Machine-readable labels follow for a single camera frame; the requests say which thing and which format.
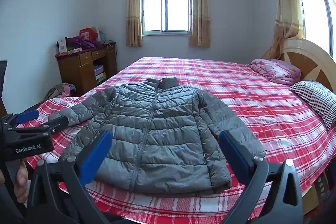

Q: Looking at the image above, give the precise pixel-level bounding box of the wooden desk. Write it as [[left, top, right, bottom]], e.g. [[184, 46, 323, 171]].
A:
[[55, 42, 118, 94]]

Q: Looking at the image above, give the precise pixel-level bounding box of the large dark-framed window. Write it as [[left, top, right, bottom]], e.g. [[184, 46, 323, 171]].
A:
[[287, 0, 336, 56]]

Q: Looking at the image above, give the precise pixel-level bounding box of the sliding window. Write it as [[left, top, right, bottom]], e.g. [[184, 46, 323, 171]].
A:
[[141, 0, 193, 35]]

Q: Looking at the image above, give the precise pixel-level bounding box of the stack of boxes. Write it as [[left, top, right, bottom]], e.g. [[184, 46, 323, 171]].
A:
[[94, 65, 106, 83]]

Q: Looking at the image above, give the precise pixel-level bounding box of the pile of clothes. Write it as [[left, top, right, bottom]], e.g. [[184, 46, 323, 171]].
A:
[[43, 83, 76, 101]]

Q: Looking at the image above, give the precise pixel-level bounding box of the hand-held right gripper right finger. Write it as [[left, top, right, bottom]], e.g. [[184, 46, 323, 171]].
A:
[[218, 130, 305, 224]]

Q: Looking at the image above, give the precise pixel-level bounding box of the wooden headboard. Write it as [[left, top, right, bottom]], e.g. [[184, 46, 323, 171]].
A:
[[262, 38, 336, 101]]

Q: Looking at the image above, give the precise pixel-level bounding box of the person's left hand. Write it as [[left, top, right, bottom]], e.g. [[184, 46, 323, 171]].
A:
[[13, 160, 29, 204]]

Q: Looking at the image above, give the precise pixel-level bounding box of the pink folded quilt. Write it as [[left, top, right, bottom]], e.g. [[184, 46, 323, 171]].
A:
[[251, 58, 301, 86]]

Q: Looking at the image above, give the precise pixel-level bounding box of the gray puffer jacket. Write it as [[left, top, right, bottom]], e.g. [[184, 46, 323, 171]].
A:
[[48, 77, 266, 191]]

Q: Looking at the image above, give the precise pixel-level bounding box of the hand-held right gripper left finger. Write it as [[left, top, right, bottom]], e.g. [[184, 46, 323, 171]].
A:
[[26, 130, 116, 224]]

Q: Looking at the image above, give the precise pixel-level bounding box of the black panel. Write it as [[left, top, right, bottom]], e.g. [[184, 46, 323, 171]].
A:
[[0, 60, 8, 94]]

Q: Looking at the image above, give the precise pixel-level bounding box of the long beige curtain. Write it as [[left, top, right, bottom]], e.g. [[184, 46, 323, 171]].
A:
[[262, 0, 305, 60]]

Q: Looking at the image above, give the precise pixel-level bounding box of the red box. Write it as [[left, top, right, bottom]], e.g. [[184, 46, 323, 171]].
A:
[[79, 27, 99, 41]]

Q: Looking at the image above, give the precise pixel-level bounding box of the bed with red plaid sheet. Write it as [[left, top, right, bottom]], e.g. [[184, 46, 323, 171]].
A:
[[26, 57, 336, 220]]

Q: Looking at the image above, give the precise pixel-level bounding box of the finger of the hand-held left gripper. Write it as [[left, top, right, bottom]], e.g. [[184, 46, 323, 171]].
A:
[[10, 110, 39, 125], [8, 115, 69, 136]]

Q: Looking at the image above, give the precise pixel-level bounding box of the purple cloth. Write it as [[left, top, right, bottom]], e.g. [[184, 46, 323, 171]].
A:
[[66, 36, 102, 51]]

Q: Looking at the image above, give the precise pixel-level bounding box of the striped pillow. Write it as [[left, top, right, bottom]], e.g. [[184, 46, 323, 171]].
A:
[[289, 80, 336, 130]]

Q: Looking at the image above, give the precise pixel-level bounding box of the white printed box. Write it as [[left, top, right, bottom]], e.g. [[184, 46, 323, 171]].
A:
[[57, 38, 68, 54]]

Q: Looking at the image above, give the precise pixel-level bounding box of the cardboard box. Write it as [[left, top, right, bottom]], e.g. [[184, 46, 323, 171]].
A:
[[302, 170, 330, 216]]

